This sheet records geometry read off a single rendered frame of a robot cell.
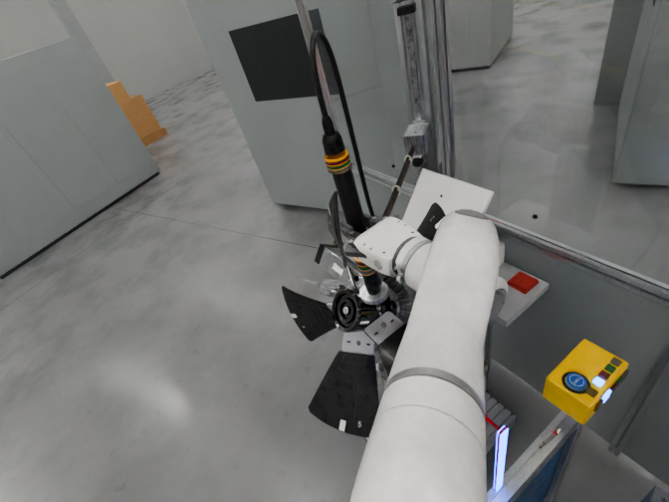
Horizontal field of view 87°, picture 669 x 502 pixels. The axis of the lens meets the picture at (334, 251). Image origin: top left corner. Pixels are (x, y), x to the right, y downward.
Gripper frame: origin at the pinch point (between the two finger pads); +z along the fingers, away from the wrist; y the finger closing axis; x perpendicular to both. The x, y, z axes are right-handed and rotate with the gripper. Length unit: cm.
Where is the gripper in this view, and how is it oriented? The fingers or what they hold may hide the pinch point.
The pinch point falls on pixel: (356, 225)
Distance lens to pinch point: 72.3
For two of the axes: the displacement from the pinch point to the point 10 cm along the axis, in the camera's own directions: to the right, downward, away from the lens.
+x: -2.6, -7.4, -6.2
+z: -5.5, -4.1, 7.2
